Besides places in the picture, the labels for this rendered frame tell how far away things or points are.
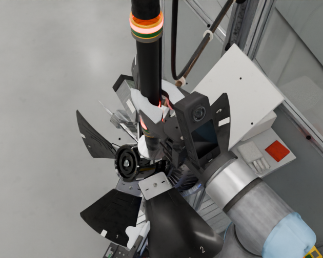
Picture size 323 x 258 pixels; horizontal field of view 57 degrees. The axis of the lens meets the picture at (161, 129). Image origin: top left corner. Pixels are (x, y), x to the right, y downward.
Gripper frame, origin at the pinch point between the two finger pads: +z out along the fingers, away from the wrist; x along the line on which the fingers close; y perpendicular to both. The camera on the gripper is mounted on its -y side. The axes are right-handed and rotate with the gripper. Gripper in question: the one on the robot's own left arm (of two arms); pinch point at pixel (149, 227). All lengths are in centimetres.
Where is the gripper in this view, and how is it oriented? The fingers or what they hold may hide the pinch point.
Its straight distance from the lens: 91.3
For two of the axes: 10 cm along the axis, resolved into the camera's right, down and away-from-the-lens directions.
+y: -9.0, -3.1, 3.1
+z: 4.3, -7.7, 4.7
